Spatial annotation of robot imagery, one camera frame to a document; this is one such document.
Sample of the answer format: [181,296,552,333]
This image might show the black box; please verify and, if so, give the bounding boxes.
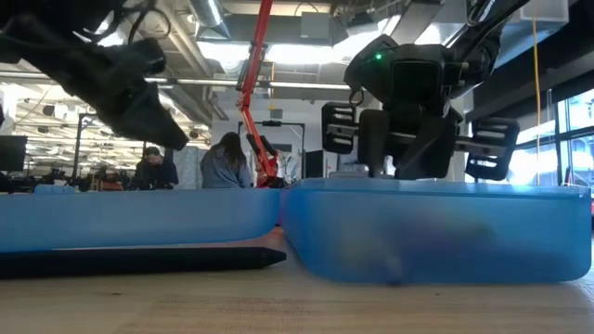
[304,148,326,180]

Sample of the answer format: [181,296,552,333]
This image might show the black marker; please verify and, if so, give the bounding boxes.
[0,246,288,280]

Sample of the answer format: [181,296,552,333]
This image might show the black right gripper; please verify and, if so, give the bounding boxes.
[321,34,521,182]

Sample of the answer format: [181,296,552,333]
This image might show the person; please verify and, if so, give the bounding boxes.
[133,146,180,191]
[200,131,253,190]

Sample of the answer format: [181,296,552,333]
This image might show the black stand frame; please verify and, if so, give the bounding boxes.
[237,119,307,180]

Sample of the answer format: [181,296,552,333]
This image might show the black monitor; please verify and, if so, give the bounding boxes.
[0,135,28,173]

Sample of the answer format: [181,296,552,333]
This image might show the blue plastic pencil box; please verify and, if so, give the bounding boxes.
[0,178,593,285]

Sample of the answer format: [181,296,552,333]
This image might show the red desk lamp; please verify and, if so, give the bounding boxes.
[235,0,282,189]

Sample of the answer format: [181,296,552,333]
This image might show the silver ventilation duct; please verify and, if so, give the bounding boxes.
[187,0,231,41]

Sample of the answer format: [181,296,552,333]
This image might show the beige cable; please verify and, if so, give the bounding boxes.
[531,8,543,135]

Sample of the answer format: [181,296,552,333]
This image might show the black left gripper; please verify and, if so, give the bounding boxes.
[59,37,189,151]

